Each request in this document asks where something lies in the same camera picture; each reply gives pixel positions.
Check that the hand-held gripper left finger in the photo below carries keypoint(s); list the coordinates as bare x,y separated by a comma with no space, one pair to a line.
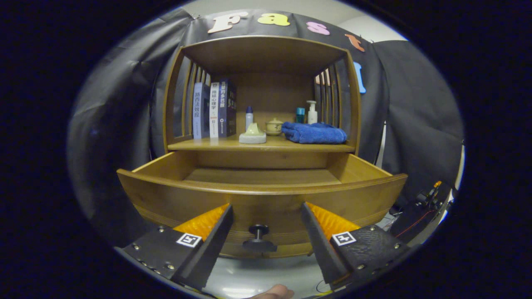
212,251

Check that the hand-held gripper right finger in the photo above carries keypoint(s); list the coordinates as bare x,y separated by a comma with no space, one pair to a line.
320,245

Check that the wooden drawer with black knob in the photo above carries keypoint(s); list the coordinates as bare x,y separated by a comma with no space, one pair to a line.
266,203

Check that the pale green cleaning brush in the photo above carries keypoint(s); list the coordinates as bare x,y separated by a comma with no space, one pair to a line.
252,136

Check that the wooden countertop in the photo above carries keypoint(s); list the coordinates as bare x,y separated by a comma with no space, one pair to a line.
208,144

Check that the wooden cabinet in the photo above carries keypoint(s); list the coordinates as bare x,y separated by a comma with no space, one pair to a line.
270,91

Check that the black equipment with orange part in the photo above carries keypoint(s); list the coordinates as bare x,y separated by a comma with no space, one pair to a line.
415,216

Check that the folded blue towel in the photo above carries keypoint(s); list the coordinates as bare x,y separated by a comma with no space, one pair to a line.
314,133

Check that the beige lidded teacup with saucer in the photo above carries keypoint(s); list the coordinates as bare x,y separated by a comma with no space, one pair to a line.
274,127

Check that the white pump bottle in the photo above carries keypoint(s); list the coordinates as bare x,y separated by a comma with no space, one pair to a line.
312,116

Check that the teal bottle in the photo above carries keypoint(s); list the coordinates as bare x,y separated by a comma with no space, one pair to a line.
300,116

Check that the white bottle with blue cap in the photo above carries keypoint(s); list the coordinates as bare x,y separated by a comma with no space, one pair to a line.
249,120

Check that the white spine book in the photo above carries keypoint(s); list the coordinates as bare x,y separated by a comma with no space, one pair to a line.
214,112

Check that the navy blue book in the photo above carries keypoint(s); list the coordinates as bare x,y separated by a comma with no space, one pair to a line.
222,108

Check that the black backdrop cloth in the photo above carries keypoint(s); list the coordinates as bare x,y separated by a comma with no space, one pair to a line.
116,124

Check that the white equipment frame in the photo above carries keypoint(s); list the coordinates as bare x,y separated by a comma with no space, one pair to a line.
460,170

